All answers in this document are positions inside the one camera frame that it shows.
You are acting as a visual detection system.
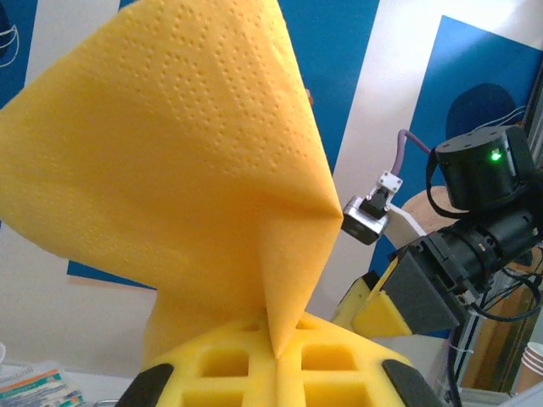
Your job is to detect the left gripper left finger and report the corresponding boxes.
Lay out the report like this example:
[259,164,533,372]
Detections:
[116,315,279,407]

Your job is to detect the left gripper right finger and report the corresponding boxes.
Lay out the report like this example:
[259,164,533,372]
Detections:
[277,313,438,407]

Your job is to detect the yellow paper napkin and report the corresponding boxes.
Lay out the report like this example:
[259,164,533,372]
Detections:
[0,0,344,370]

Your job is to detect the paper cup stack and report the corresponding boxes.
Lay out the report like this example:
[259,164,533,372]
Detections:
[519,341,543,395]

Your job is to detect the sachet packet bundle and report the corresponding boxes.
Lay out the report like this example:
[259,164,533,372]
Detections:
[0,366,86,407]

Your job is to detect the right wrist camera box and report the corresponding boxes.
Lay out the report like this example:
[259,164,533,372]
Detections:
[341,194,391,247]

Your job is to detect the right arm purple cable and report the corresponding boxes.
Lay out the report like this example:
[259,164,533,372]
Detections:
[389,129,434,177]

